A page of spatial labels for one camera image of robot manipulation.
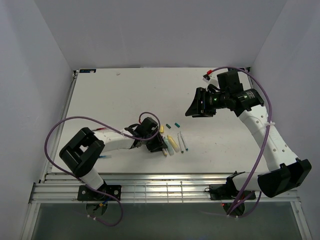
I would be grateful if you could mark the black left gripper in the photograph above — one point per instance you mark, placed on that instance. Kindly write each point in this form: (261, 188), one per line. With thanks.
(158, 142)

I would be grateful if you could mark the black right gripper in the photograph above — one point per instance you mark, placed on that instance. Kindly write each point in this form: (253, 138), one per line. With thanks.
(197, 109)

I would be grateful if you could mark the yellow capped white marker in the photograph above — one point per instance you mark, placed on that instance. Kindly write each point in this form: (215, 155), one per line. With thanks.
(164, 152)

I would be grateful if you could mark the mint green highlighter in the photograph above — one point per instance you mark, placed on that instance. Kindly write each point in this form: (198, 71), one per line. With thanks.
(170, 149)

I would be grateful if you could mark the yellow highlighter pen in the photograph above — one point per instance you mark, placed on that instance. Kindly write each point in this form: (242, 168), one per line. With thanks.
(173, 143)

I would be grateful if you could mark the yellow highlighter cap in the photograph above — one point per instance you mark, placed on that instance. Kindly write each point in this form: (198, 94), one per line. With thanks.
(161, 129)

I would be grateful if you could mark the green capped white marker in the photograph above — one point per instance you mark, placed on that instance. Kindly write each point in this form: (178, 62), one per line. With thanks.
(184, 142)

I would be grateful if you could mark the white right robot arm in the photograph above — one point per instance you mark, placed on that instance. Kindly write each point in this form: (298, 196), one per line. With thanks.
(285, 170)

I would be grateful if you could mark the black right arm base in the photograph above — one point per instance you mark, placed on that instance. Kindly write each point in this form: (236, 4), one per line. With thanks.
(221, 192)

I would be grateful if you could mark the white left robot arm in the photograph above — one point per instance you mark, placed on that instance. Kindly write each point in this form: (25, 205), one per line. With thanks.
(81, 153)

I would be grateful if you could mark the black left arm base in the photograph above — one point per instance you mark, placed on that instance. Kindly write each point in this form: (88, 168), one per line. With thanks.
(104, 193)

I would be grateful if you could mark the blue gel pen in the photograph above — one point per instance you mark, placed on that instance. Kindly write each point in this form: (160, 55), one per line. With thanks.
(105, 156)

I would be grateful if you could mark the red gel pen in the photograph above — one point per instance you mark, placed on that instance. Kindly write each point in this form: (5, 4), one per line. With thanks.
(99, 129)

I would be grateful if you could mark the blue corner label left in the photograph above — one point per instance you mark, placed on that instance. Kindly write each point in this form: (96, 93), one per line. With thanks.
(87, 71)

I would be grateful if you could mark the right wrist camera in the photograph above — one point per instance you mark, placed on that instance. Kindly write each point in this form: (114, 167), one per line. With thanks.
(209, 78)

